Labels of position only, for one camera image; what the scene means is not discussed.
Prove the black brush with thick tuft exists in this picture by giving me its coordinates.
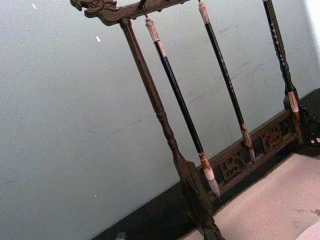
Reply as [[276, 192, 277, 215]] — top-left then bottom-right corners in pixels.
[[141, 4, 222, 199]]

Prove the carved dark wooden brush rack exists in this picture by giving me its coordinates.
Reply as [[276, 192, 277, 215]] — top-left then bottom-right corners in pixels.
[[69, 0, 316, 240]]

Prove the slim black brush, small tuft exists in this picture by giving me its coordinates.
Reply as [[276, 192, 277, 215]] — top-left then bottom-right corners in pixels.
[[197, 0, 257, 164]]

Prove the black table cloth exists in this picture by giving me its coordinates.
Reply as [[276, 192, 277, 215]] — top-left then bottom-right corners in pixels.
[[91, 87, 320, 240]]

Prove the pale felt mat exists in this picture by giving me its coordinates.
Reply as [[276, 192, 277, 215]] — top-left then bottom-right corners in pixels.
[[181, 152, 320, 240]]

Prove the black brush with dotted shaft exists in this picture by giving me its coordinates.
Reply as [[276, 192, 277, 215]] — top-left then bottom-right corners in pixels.
[[262, 0, 302, 121]]

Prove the plain pale wall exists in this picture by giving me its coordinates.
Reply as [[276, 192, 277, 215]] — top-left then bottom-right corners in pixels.
[[0, 0, 320, 240]]

